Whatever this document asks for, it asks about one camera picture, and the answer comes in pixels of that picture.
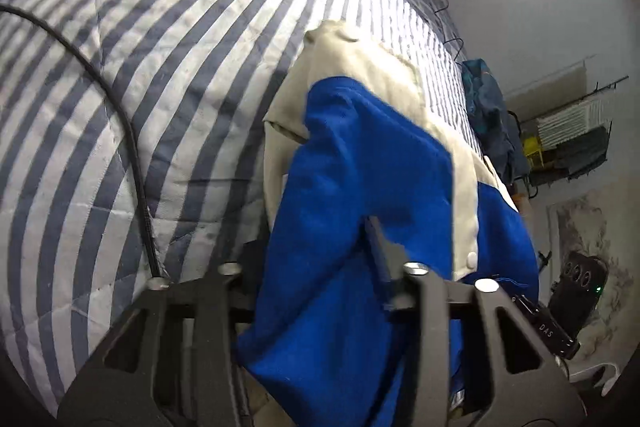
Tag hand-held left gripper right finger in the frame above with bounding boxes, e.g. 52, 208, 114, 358
366, 216, 587, 427

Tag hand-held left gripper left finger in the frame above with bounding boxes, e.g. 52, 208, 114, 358
57, 241, 273, 427

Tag beige and blue jacket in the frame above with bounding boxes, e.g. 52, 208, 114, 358
235, 21, 541, 427

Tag dark hanging clothes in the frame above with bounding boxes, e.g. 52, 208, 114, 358
550, 124, 611, 180

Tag black clothes rack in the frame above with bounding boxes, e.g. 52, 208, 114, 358
517, 74, 631, 200

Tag dark blue folded clothes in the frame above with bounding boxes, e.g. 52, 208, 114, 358
460, 58, 531, 188

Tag white plastic object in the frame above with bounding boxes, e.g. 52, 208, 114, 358
567, 359, 621, 395

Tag striped hanging towel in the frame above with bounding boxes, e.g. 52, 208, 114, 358
535, 99, 613, 152

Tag blue striped blanket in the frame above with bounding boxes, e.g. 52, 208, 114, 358
0, 0, 483, 413

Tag wall poster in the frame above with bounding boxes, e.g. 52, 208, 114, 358
547, 189, 636, 358

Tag thick black cable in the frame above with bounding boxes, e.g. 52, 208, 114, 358
0, 4, 168, 280

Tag thin black cable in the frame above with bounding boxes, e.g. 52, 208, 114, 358
432, 0, 468, 62

